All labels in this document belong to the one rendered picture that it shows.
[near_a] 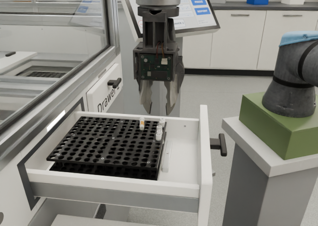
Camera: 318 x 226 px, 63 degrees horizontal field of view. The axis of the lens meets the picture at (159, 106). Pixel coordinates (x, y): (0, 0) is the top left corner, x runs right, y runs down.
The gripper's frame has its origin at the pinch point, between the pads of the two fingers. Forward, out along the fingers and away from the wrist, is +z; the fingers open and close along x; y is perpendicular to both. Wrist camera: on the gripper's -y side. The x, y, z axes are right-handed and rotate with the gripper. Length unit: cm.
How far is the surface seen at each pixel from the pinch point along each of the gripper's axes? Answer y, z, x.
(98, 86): -20.7, 5.0, -21.2
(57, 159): 10.5, 7.9, -18.8
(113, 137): 1.4, 7.7, -10.0
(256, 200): -19, 42, 31
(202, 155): 9.2, 4.8, 9.4
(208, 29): -100, 1, 14
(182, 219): -55, 98, 7
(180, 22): -93, -3, -2
